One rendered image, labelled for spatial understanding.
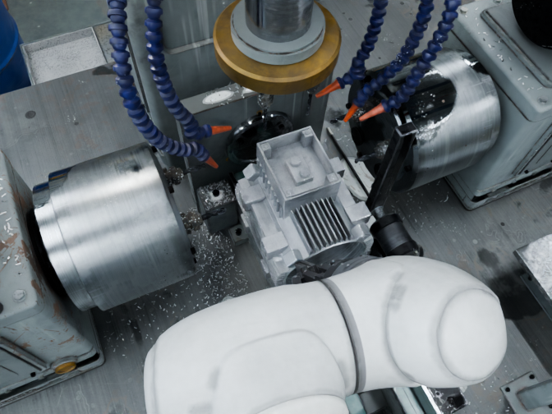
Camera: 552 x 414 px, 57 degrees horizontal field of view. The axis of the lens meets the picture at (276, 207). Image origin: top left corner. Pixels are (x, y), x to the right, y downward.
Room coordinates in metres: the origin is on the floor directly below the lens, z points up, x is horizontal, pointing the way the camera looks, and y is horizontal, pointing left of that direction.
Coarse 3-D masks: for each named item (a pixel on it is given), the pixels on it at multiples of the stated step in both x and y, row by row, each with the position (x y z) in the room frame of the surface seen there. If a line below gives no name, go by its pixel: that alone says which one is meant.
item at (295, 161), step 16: (304, 128) 0.54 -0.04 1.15; (272, 144) 0.51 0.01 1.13; (288, 144) 0.52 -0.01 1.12; (304, 144) 0.52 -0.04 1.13; (320, 144) 0.51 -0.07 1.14; (272, 160) 0.49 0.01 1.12; (288, 160) 0.48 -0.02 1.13; (304, 160) 0.48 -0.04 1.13; (320, 160) 0.49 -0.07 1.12; (272, 176) 0.44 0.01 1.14; (288, 176) 0.46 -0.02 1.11; (304, 176) 0.45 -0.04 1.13; (320, 176) 0.46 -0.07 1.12; (336, 176) 0.44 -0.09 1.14; (272, 192) 0.43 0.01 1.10; (304, 192) 0.41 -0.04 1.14; (320, 192) 0.42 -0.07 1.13; (336, 192) 0.43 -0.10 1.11; (288, 208) 0.40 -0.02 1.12; (304, 208) 0.41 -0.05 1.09
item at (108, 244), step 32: (96, 160) 0.44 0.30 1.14; (128, 160) 0.44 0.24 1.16; (32, 192) 0.38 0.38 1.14; (64, 192) 0.37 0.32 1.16; (96, 192) 0.37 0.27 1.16; (128, 192) 0.38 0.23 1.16; (160, 192) 0.38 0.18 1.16; (64, 224) 0.32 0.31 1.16; (96, 224) 0.32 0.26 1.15; (128, 224) 0.33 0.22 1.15; (160, 224) 0.34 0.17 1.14; (192, 224) 0.37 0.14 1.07; (64, 256) 0.28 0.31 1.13; (96, 256) 0.28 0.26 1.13; (128, 256) 0.29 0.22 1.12; (160, 256) 0.30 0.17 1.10; (192, 256) 0.32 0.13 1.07; (96, 288) 0.25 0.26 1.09; (128, 288) 0.26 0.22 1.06
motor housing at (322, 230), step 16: (256, 208) 0.42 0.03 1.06; (272, 208) 0.42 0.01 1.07; (320, 208) 0.40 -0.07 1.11; (336, 208) 0.41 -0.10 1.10; (256, 224) 0.40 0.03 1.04; (272, 224) 0.39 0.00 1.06; (288, 224) 0.38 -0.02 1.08; (304, 224) 0.37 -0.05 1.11; (320, 224) 0.38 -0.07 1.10; (336, 224) 0.38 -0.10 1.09; (352, 224) 0.40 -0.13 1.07; (256, 240) 0.38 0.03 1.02; (288, 240) 0.36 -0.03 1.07; (304, 240) 0.35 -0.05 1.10; (320, 240) 0.35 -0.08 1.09; (336, 240) 0.35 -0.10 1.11; (352, 240) 0.36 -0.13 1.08; (368, 240) 0.38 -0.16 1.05; (304, 256) 0.33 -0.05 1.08; (320, 256) 0.39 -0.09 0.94; (336, 256) 0.39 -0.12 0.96; (352, 256) 0.38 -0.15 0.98; (272, 272) 0.32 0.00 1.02; (288, 272) 0.31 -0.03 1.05
